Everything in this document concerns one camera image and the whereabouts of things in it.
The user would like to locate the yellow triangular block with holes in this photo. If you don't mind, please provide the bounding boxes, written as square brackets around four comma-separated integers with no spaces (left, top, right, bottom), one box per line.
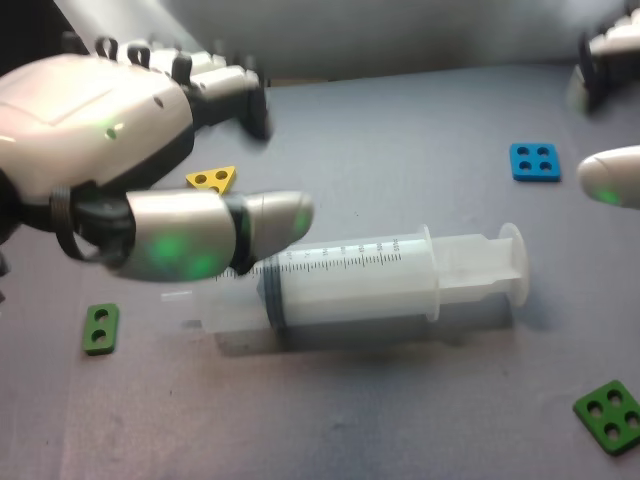
[184,164,237,195]

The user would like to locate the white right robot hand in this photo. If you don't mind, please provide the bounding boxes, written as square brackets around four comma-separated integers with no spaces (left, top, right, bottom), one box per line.
[567,0,640,211]

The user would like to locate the blue square four-hole block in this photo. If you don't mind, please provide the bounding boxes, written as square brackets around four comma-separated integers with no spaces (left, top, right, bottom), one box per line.
[508,142,562,183]

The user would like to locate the grey table cloth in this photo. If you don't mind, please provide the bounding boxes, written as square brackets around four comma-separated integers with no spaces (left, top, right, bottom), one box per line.
[0,62,640,480]

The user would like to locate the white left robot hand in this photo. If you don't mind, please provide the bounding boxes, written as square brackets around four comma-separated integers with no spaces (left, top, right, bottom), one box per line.
[0,34,315,285]

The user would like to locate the green two-hole block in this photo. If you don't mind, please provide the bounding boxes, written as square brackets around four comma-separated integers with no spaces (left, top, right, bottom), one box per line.
[82,302,121,357]

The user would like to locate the green square four-hole block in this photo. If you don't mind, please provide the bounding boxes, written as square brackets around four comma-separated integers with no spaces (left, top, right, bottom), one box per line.
[572,379,640,457]

